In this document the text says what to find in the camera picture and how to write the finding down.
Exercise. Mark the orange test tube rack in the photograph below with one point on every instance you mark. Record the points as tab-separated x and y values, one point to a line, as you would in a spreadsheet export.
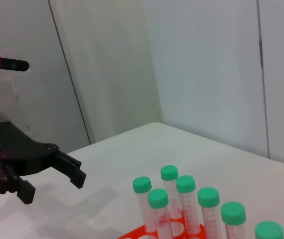
136	235

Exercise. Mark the clear test tube green cap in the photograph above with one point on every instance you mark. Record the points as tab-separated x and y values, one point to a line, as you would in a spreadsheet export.
185	183
208	197
233	212
142	184
158	198
269	231
169	172

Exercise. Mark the black head camera bar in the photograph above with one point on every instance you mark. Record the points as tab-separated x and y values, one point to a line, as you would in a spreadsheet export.
10	65

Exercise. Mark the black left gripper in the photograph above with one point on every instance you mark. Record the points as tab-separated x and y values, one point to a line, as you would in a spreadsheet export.
15	152

